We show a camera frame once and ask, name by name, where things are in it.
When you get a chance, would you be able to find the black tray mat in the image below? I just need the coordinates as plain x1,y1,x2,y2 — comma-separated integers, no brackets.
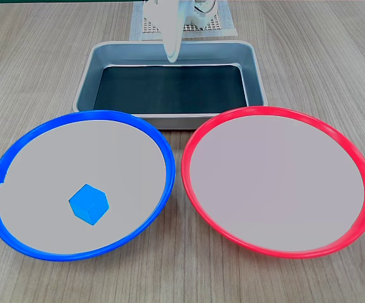
93,64,249,116

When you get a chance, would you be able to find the white plate red rim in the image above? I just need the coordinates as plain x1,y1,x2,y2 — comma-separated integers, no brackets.
181,105,365,260

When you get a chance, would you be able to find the small blue cube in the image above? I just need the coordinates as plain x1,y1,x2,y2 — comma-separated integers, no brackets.
68,183,111,227

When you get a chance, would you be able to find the pale perforated base plate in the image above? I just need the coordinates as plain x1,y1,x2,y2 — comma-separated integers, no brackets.
141,11,224,34

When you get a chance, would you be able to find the steel tray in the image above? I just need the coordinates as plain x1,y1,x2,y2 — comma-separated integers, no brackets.
71,40,268,131

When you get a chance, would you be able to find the white plate blue rim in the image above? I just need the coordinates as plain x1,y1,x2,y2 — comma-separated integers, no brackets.
0,109,177,263

